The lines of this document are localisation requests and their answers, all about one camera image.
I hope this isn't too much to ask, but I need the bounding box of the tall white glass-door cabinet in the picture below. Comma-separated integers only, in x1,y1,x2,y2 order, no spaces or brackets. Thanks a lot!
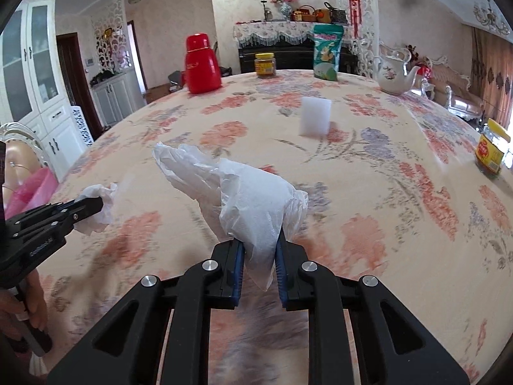
0,0,83,181

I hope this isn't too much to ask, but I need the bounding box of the ornate cream upholstered chair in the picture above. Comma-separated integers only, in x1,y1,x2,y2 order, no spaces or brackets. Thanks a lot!
0,122,51,205

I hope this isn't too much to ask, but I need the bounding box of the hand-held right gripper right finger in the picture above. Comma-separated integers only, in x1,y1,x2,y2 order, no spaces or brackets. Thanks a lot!
274,230,469,385

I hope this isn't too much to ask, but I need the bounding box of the white floral teapot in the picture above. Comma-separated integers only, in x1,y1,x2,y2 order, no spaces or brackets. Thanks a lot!
373,41,421,96

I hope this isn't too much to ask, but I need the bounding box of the person's left hand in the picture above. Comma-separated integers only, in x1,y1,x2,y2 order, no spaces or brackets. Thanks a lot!
0,269,49,343

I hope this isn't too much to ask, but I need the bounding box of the pink bin with pink bag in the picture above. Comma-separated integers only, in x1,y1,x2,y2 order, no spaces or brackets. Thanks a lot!
4,167,60,219

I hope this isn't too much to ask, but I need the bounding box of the green snack bag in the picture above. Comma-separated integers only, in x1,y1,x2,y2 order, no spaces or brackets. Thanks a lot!
313,24,344,81

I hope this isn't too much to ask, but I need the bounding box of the jar with yellow red label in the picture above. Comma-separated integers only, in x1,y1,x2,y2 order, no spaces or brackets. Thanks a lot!
475,118,512,175

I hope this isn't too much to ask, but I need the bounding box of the ornate cream sofa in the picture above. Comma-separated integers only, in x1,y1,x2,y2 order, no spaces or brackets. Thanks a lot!
421,54,484,122

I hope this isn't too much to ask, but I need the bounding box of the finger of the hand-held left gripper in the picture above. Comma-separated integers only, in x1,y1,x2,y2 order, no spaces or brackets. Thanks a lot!
5,196,103,227
12,204,104,246

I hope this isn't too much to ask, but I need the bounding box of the large white paper tissue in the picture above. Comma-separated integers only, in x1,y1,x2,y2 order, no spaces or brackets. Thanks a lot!
218,158,296,293

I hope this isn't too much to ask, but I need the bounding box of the glass jar with yellow lid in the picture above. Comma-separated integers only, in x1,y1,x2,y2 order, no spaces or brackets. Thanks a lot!
254,52,277,78

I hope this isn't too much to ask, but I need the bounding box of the small white tissue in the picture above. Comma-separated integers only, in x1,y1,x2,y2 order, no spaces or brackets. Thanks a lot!
73,182,119,236

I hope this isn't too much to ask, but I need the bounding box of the dark wooden door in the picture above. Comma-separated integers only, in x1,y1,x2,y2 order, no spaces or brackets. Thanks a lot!
56,32,103,130

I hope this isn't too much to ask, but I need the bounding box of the white sponge block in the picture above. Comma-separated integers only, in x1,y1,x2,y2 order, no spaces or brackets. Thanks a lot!
299,97,332,137

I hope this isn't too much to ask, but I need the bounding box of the black piano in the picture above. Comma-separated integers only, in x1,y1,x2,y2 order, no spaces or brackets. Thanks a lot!
238,40,359,76

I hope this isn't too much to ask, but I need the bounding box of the white perforated floor stand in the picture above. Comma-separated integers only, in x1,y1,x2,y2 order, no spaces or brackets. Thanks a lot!
70,105,95,147

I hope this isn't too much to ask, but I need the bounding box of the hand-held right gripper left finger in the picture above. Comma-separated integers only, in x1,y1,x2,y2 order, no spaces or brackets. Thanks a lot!
47,240,246,385

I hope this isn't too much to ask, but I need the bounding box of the red thermos jug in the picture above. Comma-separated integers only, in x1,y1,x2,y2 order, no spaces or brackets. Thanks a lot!
184,34,222,95

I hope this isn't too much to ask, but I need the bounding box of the lace floral piano cover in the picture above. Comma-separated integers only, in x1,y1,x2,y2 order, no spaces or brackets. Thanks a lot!
233,20,361,49

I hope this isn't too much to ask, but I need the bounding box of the dark woven handbag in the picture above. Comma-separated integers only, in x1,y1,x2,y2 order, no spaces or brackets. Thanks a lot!
324,2,349,25

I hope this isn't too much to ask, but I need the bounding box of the cardboard box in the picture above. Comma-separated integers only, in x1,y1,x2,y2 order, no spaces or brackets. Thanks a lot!
144,84,177,103

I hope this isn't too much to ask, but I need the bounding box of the low white cabinet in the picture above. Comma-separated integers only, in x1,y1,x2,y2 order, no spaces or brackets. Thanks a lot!
90,68,145,119

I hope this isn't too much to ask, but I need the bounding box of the white lattice screen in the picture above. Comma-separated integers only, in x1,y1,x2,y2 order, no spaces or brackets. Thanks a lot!
91,0,137,73

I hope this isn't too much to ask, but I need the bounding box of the white lattice pillar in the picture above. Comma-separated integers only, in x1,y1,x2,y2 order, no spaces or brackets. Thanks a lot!
334,0,380,77

